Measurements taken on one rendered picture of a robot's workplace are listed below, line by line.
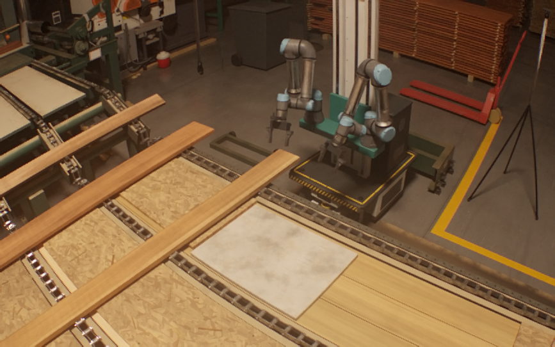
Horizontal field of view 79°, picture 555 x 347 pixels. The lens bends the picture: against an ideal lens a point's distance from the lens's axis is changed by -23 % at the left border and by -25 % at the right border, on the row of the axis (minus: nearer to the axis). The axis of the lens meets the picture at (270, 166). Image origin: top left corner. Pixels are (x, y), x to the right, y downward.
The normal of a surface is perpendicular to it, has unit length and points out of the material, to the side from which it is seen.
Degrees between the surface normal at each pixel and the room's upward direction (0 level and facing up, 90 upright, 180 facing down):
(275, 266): 0
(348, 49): 90
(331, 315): 0
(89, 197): 0
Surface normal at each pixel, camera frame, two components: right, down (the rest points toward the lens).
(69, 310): -0.04, -0.83
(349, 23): -0.69, 0.42
